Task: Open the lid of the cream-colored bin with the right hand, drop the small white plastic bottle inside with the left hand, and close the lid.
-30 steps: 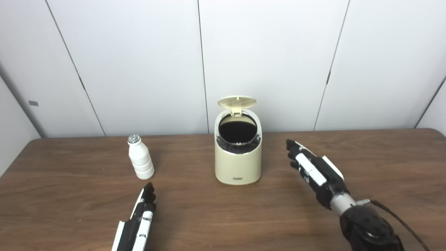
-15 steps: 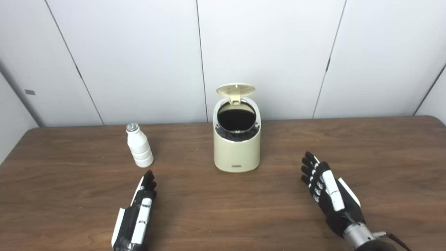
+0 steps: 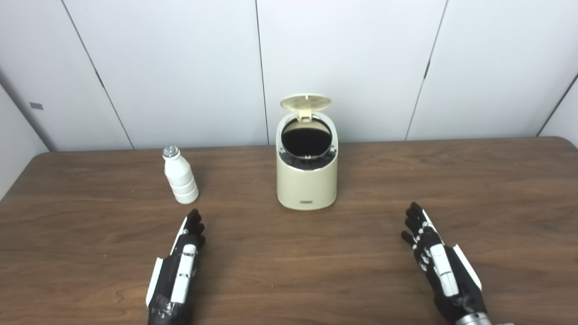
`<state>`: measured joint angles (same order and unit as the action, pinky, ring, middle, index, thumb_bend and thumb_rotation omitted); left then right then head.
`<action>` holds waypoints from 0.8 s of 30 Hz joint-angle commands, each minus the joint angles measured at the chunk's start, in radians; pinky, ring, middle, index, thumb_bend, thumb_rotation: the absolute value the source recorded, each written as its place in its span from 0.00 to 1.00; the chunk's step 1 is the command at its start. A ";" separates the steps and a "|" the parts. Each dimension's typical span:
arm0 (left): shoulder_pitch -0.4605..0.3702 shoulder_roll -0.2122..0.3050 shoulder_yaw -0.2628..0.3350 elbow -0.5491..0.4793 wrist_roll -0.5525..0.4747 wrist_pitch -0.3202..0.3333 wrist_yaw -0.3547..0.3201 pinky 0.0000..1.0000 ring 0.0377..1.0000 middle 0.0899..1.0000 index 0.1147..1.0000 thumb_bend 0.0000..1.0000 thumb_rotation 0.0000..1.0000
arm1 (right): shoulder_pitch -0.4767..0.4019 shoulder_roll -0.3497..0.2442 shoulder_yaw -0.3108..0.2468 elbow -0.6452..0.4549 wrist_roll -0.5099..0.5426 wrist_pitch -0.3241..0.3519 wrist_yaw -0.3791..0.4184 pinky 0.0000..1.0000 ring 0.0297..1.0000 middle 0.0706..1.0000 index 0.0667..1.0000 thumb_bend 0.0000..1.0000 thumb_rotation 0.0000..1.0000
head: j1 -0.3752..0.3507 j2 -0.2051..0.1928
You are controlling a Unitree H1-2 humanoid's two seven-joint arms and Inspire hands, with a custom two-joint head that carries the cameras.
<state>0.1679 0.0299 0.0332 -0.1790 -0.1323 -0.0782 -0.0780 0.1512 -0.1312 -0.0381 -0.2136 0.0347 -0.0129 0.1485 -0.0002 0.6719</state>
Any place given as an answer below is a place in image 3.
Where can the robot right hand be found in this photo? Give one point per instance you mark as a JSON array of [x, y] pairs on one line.
[[445, 271]]

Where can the small white plastic bottle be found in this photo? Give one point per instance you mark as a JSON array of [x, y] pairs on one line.
[[180, 178]]

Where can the black bin liner bag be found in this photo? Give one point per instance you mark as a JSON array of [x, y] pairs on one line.
[[307, 140]]

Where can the cream round bin lid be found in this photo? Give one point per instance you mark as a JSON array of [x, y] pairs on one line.
[[305, 102]]

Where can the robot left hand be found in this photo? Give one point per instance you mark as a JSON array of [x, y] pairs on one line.
[[180, 275]]

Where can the cream-colored bin body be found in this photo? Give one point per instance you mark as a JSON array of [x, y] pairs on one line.
[[307, 187]]

